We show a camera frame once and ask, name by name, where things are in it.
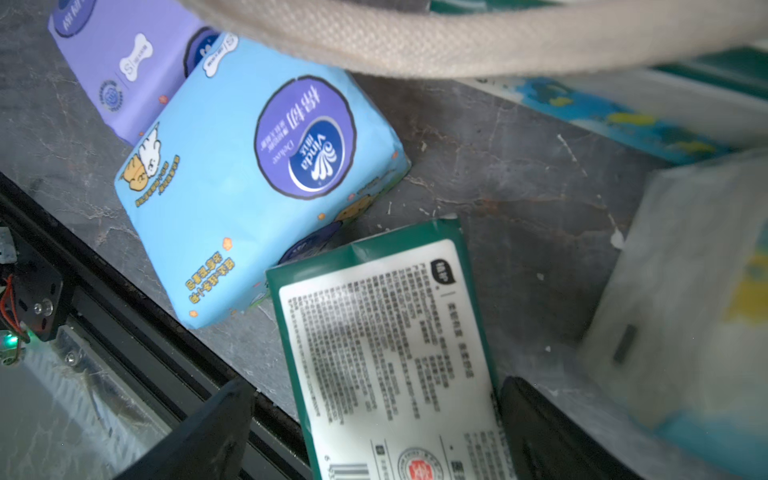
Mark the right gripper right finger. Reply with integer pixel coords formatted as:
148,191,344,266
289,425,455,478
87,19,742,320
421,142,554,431
500,377,639,480

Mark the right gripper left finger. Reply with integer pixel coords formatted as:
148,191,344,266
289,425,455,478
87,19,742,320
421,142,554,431
118,380,255,480

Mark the green tissue pack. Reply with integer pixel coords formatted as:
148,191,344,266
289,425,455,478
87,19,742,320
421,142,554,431
267,217,514,479

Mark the light blue tissue pack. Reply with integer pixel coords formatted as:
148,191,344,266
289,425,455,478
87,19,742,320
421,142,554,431
114,33,411,330

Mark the purple tissue pack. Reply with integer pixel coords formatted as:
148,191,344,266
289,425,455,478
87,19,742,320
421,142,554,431
48,0,219,145

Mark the floral canvas tote bag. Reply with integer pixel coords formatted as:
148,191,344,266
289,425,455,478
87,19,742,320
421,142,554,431
187,1,767,79

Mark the floral tissue pack right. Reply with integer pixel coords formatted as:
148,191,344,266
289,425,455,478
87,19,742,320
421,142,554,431
579,149,767,479

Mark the green white tissue pack under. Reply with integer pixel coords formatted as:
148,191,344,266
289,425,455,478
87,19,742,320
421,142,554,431
428,0,768,166

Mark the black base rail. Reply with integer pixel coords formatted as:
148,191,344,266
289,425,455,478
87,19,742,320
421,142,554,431
1,178,311,479

